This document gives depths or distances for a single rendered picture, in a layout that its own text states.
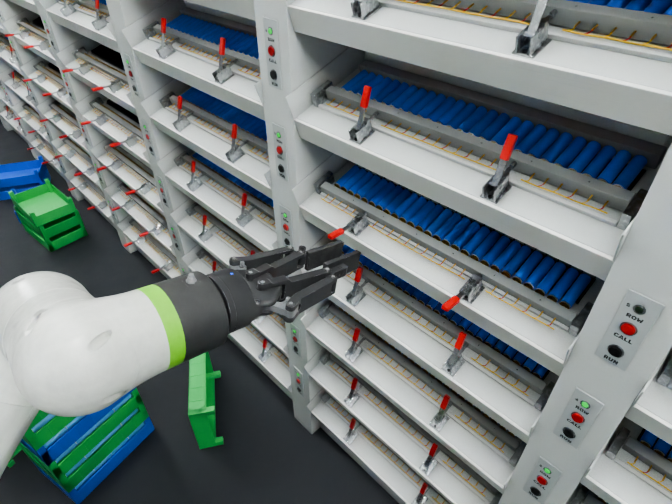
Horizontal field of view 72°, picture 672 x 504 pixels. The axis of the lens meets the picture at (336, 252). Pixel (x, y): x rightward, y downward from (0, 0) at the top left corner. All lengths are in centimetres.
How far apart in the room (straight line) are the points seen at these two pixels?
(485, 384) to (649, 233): 46
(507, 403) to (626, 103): 57
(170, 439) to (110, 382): 134
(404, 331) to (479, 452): 30
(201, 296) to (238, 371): 141
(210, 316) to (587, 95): 48
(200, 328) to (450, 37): 48
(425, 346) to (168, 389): 118
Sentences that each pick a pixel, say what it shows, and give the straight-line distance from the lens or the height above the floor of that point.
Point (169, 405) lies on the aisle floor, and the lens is 189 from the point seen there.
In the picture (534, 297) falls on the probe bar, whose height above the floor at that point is 98.
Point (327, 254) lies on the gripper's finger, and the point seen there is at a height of 106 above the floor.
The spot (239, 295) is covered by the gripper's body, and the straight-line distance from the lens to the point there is 54.
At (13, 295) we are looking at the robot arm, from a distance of 60.
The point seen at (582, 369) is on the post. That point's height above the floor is 95.
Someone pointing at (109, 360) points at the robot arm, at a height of 116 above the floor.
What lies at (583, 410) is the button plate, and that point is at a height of 88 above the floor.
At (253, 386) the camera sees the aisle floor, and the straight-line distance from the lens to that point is 186.
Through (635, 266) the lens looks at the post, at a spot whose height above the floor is 114.
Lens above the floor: 149
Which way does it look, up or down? 38 degrees down
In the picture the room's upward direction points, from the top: straight up
